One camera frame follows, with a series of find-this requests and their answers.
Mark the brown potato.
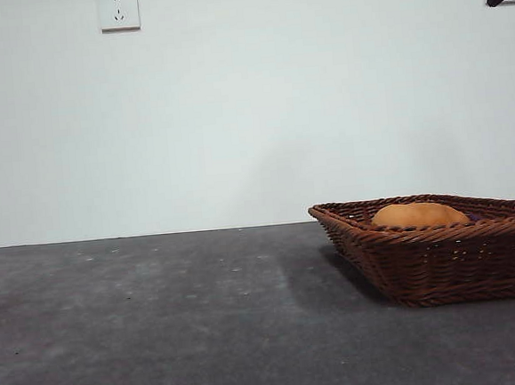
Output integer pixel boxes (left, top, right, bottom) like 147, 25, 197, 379
369, 197, 472, 233

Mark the brown wicker basket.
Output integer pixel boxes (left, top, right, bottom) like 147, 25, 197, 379
307, 187, 515, 317

